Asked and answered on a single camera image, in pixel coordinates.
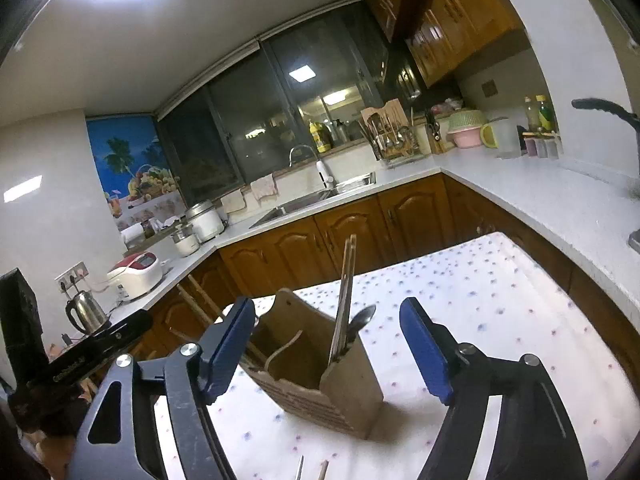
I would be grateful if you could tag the wall power socket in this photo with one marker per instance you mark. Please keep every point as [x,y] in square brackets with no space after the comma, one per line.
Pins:
[72,275]

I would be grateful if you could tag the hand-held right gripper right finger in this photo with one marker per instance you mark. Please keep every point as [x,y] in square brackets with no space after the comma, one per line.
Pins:
[425,345]

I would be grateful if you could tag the wooden cutting board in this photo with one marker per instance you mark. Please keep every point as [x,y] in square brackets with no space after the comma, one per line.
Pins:
[387,110]

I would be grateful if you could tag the person's left hand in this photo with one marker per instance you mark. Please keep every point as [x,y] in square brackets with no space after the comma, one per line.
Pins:
[60,447]

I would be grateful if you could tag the chrome sink faucet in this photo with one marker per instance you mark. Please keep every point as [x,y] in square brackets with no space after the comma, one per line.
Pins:
[301,146]

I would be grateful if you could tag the steel spoon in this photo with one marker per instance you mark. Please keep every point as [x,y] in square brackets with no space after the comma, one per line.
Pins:
[362,317]

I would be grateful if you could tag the wooden wall cabinets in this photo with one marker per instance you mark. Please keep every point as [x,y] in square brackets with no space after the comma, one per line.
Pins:
[450,25]

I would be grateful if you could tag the steel kitchen sink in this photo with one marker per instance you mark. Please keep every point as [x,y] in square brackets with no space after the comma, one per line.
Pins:
[295,207]

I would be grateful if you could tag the row of steel utensils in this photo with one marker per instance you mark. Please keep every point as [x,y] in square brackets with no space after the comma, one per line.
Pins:
[395,140]

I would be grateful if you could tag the beige dishcloth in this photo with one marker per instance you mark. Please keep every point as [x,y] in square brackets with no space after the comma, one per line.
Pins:
[232,202]
[263,187]

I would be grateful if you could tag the white container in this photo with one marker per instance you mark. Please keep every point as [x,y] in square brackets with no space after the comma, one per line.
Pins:
[133,235]

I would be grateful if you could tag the white faucet filter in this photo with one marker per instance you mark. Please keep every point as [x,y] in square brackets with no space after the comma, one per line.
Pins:
[322,170]

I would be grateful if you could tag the wooden knife block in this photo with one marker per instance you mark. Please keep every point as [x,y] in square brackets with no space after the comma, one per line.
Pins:
[435,142]

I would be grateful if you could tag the large white rice cooker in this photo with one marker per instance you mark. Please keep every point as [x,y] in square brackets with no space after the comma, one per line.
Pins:
[206,222]

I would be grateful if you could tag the dark sliding window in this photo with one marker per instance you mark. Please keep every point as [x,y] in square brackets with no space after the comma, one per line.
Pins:
[240,125]

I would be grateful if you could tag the dark glass bottle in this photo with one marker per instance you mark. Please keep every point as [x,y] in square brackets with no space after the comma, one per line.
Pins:
[341,132]

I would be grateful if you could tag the wooden utensil holder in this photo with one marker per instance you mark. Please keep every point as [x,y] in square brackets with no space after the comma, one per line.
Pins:
[345,400]

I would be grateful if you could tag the green bottle yellow cap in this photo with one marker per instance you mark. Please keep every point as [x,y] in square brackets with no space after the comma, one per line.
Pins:
[546,115]

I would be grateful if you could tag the tropical fruit wall poster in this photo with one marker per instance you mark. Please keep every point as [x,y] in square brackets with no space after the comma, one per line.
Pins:
[120,160]

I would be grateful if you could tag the pink patterned bowl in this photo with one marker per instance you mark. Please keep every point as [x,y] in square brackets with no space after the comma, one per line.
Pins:
[445,107]

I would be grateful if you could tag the wall switch plate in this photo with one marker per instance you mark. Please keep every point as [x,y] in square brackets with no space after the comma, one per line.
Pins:
[489,88]

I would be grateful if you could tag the steel tray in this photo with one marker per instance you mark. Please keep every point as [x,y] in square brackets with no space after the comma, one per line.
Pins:
[357,183]

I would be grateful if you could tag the yellow oil bottle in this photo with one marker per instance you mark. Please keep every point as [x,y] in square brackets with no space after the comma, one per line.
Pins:
[320,135]

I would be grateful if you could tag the green colander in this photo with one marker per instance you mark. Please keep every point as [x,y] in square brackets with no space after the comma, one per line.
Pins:
[467,120]

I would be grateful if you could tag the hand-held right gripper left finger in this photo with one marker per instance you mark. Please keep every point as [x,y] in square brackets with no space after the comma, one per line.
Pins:
[235,340]

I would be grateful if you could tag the small spice jar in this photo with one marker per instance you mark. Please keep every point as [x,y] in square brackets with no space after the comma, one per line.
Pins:
[540,148]
[529,147]
[552,148]

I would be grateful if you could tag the dotted white tablecloth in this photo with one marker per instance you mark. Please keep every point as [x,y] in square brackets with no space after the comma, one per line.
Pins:
[475,310]

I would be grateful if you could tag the steel utensil rack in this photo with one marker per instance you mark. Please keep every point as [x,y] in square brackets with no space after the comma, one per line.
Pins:
[402,160]

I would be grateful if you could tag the clear glass bottle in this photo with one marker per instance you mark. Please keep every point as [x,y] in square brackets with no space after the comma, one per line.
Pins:
[531,115]

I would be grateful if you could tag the steel electric kettle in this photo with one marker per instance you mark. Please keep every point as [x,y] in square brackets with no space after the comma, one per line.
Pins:
[87,310]

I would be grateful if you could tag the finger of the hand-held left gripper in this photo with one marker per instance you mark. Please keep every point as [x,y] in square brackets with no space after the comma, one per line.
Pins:
[100,345]

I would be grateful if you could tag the red white rice cooker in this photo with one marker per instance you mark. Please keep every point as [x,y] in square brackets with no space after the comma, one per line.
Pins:
[137,275]

